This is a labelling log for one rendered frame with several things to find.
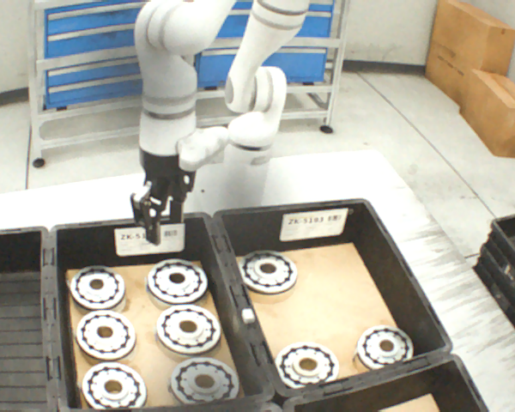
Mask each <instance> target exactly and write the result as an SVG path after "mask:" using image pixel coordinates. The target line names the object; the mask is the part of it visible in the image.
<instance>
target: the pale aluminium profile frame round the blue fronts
mask: <svg viewBox="0 0 515 412"><path fill-rule="evenodd" d="M30 3H32V12H30ZM351 3H352V0H342V6H341V8H340V9H334V14H340V18H339V23H338V29H337V36H336V39H333V38H314V37H293V38H292V39H291V40H290V41H288V42H287V43H286V44H285V45H283V46H319V47H335V51H334V57H333V63H326V65H325V68H331V74H330V78H329V77H328V76H327V75H326V74H324V80H323V81H322V83H314V82H296V83H289V82H287V92H286V93H306V94H307V95H308V96H309V97H310V98H311V100H312V101H313V102H314V103H315V104H316V105H317V106H318V107H319V108H305V109H285V110H282V115H281V119H286V118H322V117H324V120H323V122H324V124H325V125H321V126H320V127H319V129H320V131H322V132H323V133H327V134H330V133H332V132H333V129H332V128H331V127H329V126H328V125H332V120H333V116H334V111H335V105H336V96H337V90H338V85H339V80H340V75H341V69H342V60H343V53H344V48H345V43H346V37H347V31H348V21H349V15H350V10H351ZM34 4H35V0H27V60H28V82H29V99H30V112H31V124H32V134H33V151H34V159H36V160H34V161H33V167H42V166H44V165H45V160H44V159H42V158H41V149H42V148H51V147H57V146H62V145H67V144H72V143H78V142H88V141H93V140H99V139H105V138H110V137H116V136H128V135H134V134H139V130H140V124H129V125H123V126H117V127H112V128H105V129H100V130H90V131H84V132H79V133H74V134H69V135H63V136H54V137H48V138H46V137H44V136H42V135H41V127H42V124H43V123H44V122H45V121H46V120H52V119H56V118H66V117H71V116H76V115H82V114H87V113H92V112H103V111H108V110H114V109H120V108H126V107H132V106H142V95H140V96H134V97H128V98H122V99H115V100H105V101H100V102H94V103H88V104H83V105H78V106H68V107H67V106H60V107H57V109H53V110H48V111H46V110H47V109H46V105H44V104H45V70H49V69H54V68H59V67H64V66H69V65H74V64H84V63H89V62H94V61H100V60H106V59H112V58H124V57H130V56H137V52H136V46H135V45H131V46H124V47H118V48H111V49H105V50H99V51H89V52H84V53H78V54H73V55H68V56H62V57H58V58H48V59H44V31H45V25H44V10H43V9H42V10H38V26H35V11H34ZM35 32H38V61H36V57H35ZM243 38H244V37H233V38H215V39H214V40H213V42H212V43H211V44H210V45H209V46H208V47H207V48H205V49H209V48H224V47H240V46H241V43H242V40H243ZM36 71H38V73H37V78H36ZM317 92H327V94H328V95H327V101H326V102H325V101H324V100H323V99H322V97H321V96H320V95H319V94H318V93H317ZM224 96H225V87H220V88H218V87H217V86H213V87H204V88H201V89H197V94H196V100H197V99H204V98H214V97H224ZM247 113H249V112H234V113H223V114H214V115H205V116H197V117H196V126H203V125H211V124H228V123H231V122H232V121H233V120H234V119H236V118H238V117H241V116H243V115H246V114H247Z"/></svg>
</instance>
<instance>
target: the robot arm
mask: <svg viewBox="0 0 515 412"><path fill-rule="evenodd" d="M237 1H238V0H196V1H195V2H193V3H188V2H184V1H179V0H152V1H150V2H149V3H147V4H146V5H145V6H144V7H143V9H142V10H141V12H140V14H139V16H138V17H137V20H136V26H135V42H136V52H137V56H138V61H139V65H140V70H141V72H142V78H143V91H142V115H141V119H140V130H139V162H140V165H141V167H142V169H143V171H144V172H145V177H144V181H143V184H142V187H143V188H142V189H141V190H140V192H139V193H138V194H136V193H135V192H132V193H131V194H130V206H131V210H132V214H133V218H134V222H135V224H136V225H137V226H139V227H142V228H143V229H145V233H146V234H145V237H146V240H147V241H148V242H149V243H150V244H152V245H155V246H158V245H159V244H160V243H161V225H160V222H161V215H162V212H164V211H166V209H167V202H168V198H169V197H172V198H171V199H170V200H169V219H170V220H171V221H173V222H175V223H177V224H179V225H180V224H181V223H182V222H183V221H184V204H185V201H186V199H187V193H188V192H190V193H192V192H193V190H194V185H195V180H196V174H197V169H199V168H201V167H202V166H204V165H205V164H206V163H207V162H208V161H210V160H211V159H212V158H214V157H215V156H216V155H217V154H218V153H220V152H221V151H222V150H223V149H224V148H225V151H224V158H223V164H222V170H221V182H220V190H219V196H218V203H217V209H218V210H221V209H238V208H248V207H258V206H262V202H263V198H264V189H265V185H266V179H267V175H268V171H269V165H270V157H271V152H272V147H273V142H274V138H275V136H276V133H277V131H278V127H279V123H280V119H281V115H282V110H283V107H284V102H285V99H286V92H287V83H286V78H285V75H284V74H283V72H282V71H281V70H280V69H278V68H275V67H260V65H261V64H262V63H263V61H264V60H265V59H266V58H267V57H268V56H270V55H271V54H272V53H273V52H275V51H276V50H278V49H279V48H280V47H282V46H283V45H285V44H286V43H287V42H288V41H290V40H291V39H292V38H293V37H294V36H295V35H296V34H297V33H298V32H299V31H300V28H301V26H302V24H303V21H304V19H305V17H306V12H307V10H308V8H309V5H310V2H311V0H254V3H253V6H252V9H251V14H250V18H249V21H248V24H247V28H246V31H245V36H244V38H243V40H242V43H241V46H240V48H239V51H238V53H237V55H236V58H235V59H234V61H233V65H232V68H231V69H230V72H229V74H228V77H227V82H226V87H225V101H226V104H227V107H228V108H229V109H230V110H232V111H233V112H249V113H247V114H246V115H243V116H241V117H238V118H236V119H234V120H233V121H232V122H231V123H230V124H229V126H228V128H227V129H226V128H225V127H221V126H216V127H211V128H207V129H198V128H196V115H195V105H196V94H197V72H196V71H195V70H194V69H193V67H191V66H190V65H189V64H188V63H187V62H185V61H184V60H183V59H182V58H181V56H191V55H195V54H197V53H199V52H201V51H202V50H204V49H205V48H207V47H208V46H209V45H210V44H211V43H212V42H213V40H214V39H215V37H216V35H217V34H218V32H219V30H220V28H221V25H222V24H223V22H224V21H225V19H226V18H227V15H228V13H229V12H230V10H231V8H232V7H233V5H234V4H235V2H237ZM185 176H186V177H188V178H189V182H188V183H186V182H185ZM151 197H152V198H153V199H154V200H157V201H159V202H161V204H158V203H155V202H153V201H152V200H151ZM151 209H152V210H154V211H155V215H154V217H153V216H151V214H150V210H151Z"/></svg>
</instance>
